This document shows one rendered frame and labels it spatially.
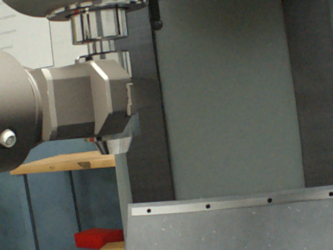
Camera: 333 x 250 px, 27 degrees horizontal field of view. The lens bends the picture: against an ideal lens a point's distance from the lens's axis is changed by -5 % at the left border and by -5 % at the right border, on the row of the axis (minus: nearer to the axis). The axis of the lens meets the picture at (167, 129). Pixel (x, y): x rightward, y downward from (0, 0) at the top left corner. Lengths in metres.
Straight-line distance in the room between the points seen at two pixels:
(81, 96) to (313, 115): 0.46
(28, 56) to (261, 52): 4.63
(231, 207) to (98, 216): 4.42
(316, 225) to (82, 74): 0.48
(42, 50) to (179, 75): 4.50
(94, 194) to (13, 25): 1.45
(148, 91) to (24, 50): 4.95
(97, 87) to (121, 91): 0.02
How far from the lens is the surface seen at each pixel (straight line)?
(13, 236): 5.76
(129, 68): 0.58
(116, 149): 0.58
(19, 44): 5.54
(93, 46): 0.58
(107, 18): 0.57
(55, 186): 5.46
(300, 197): 0.92
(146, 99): 0.58
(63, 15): 0.58
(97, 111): 0.52
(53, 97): 0.50
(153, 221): 0.98
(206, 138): 0.95
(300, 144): 0.93
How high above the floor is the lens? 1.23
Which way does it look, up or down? 3 degrees down
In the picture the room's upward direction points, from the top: 8 degrees counter-clockwise
